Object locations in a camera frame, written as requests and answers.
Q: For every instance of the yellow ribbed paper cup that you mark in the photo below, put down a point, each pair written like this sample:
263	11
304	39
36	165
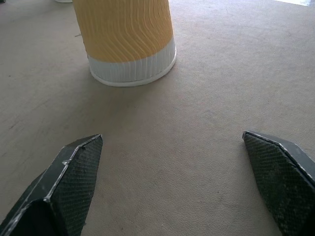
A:
128	41

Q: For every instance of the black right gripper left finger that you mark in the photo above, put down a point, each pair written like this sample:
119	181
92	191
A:
61	186

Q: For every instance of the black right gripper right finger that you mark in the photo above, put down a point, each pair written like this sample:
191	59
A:
280	177

